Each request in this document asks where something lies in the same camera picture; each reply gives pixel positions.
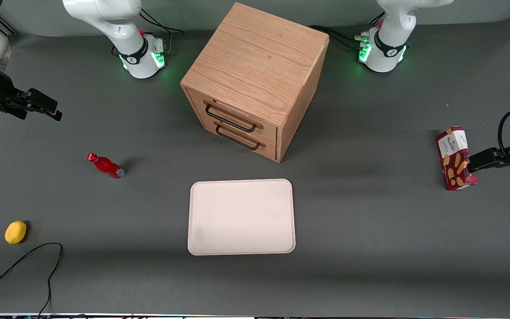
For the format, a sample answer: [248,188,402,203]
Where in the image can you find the yellow lemon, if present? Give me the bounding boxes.
[4,221,27,245]

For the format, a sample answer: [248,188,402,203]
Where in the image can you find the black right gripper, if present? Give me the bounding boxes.
[0,73,63,121]

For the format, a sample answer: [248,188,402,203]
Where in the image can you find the oak wooden drawer cabinet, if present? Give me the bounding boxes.
[180,2,330,163]

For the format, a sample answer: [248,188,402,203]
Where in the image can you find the red cookie box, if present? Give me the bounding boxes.
[435,126,478,191]

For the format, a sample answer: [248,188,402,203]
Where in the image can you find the beige plastic tray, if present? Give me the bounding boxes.
[187,179,296,256]

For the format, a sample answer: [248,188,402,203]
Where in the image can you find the wooden drawer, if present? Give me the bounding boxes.
[202,116,278,161]
[187,90,278,139]

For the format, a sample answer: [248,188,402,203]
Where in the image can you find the red bottle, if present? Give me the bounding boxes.
[86,153,126,180]

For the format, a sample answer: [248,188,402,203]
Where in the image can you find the black left arm base cables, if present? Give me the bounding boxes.
[308,25,371,51]

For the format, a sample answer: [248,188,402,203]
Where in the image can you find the black arm base cables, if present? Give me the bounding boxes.
[139,8,185,56]
[308,25,371,51]

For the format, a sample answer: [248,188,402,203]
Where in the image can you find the thin black table cable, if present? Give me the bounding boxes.
[0,242,64,318]

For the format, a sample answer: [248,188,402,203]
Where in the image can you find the black metal drawer handle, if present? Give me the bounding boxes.
[205,104,258,133]
[215,124,261,151]

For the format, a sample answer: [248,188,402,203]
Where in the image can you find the black right arm base cables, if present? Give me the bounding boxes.
[139,8,185,56]

